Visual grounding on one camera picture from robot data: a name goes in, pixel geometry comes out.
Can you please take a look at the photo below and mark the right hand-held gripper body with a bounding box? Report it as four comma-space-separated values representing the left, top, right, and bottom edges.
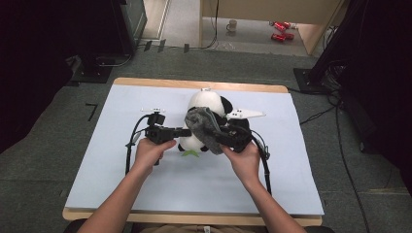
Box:
219, 108, 267, 154

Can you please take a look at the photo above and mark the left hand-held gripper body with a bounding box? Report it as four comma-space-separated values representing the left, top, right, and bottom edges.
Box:
140, 107, 178, 146

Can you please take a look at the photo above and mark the grey fuzzy cloth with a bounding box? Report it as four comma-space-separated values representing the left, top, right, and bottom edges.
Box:
184, 106, 225, 156

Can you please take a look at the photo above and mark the panda plush toy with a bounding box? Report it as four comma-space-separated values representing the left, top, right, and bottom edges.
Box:
177, 87, 234, 159

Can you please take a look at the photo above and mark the person's left hand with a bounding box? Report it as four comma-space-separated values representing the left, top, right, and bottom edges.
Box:
131, 138, 178, 177

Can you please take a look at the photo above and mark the person's right hand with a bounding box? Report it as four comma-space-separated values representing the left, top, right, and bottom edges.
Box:
220, 141, 262, 188

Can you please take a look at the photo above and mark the wooden table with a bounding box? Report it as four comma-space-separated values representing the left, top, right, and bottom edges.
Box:
61, 77, 326, 227

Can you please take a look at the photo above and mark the light blue table mat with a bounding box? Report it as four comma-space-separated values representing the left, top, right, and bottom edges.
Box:
64, 84, 326, 216

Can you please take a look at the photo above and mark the person's beige clothing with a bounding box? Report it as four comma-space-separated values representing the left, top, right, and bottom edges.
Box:
139, 223, 270, 233

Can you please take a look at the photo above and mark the beige mug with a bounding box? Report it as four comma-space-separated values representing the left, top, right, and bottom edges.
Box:
225, 18, 238, 33

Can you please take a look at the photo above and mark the black cabinet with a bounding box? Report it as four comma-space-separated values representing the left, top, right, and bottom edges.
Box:
76, 0, 149, 56

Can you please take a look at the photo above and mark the black metal stand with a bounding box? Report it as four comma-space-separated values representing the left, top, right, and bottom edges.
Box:
292, 0, 368, 95

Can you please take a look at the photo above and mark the wooden partition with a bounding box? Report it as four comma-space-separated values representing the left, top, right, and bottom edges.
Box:
198, 0, 345, 56

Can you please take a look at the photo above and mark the dark curtain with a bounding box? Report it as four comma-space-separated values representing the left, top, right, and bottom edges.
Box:
0, 0, 77, 154

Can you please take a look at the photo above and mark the right hand-held gripper cable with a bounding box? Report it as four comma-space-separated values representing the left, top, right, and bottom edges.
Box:
251, 129, 273, 196

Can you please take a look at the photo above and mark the black stand base plate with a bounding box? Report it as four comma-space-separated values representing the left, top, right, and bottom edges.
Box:
70, 63, 114, 84

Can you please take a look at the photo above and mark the black hanging cable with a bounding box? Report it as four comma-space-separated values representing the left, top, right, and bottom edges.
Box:
199, 0, 221, 50

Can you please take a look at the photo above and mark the black floor cable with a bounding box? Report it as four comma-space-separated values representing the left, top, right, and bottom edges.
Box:
299, 93, 372, 233

